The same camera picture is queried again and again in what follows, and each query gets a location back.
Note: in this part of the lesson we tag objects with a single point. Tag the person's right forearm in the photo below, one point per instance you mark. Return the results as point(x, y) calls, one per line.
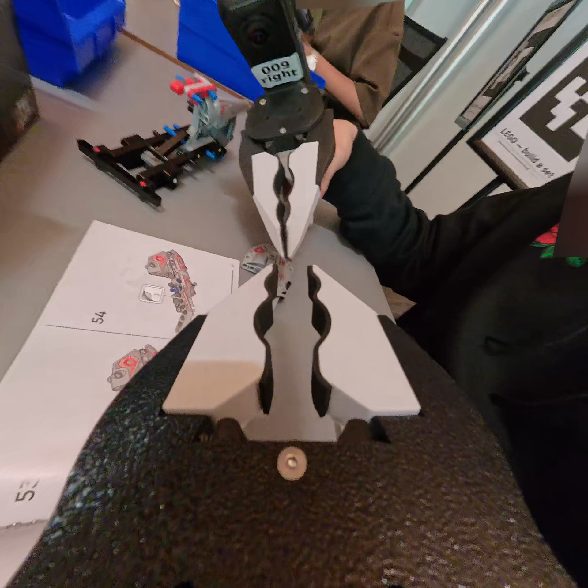
point(390, 216)

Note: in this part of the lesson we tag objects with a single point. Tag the grey toy panel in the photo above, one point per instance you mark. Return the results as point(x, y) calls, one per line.
point(257, 257)

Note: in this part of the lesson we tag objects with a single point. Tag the black poster stand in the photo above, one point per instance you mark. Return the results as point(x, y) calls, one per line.
point(482, 184)

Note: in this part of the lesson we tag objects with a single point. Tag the grey desk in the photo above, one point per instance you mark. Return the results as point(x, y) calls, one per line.
point(55, 183)

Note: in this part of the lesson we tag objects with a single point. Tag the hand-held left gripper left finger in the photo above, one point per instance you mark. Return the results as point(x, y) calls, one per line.
point(220, 367)

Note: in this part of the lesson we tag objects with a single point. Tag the dark box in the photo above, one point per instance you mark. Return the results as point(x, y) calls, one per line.
point(13, 101)

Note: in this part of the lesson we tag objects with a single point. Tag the black toy vehicle chassis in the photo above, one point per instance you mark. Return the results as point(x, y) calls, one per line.
point(151, 160)

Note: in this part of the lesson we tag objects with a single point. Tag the black office chair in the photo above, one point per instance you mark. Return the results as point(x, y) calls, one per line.
point(418, 50)

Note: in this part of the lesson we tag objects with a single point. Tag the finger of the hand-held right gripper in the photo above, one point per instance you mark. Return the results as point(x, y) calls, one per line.
point(305, 193)
point(264, 183)

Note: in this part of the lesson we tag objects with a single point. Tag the framed marker poster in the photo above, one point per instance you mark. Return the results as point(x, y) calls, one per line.
point(551, 110)

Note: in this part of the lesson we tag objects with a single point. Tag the blue plastic bin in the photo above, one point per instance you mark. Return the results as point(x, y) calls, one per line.
point(69, 36)
point(202, 41)

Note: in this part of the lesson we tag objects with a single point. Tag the grey toy beam assembly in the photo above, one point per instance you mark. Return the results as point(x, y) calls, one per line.
point(284, 280)

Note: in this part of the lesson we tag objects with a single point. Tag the person's right hand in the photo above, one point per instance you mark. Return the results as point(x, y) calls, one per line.
point(342, 142)

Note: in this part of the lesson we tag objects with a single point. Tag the open instruction booklet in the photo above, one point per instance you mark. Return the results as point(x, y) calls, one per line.
point(92, 285)

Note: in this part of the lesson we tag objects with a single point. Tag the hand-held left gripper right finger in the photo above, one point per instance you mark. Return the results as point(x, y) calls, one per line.
point(363, 367)

